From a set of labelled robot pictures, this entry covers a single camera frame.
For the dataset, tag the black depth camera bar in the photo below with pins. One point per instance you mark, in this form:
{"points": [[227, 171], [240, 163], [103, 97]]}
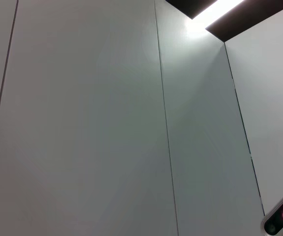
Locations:
{"points": [[279, 220]]}

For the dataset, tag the white ceiling light strip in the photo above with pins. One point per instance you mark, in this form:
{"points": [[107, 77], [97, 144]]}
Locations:
{"points": [[215, 11]]}

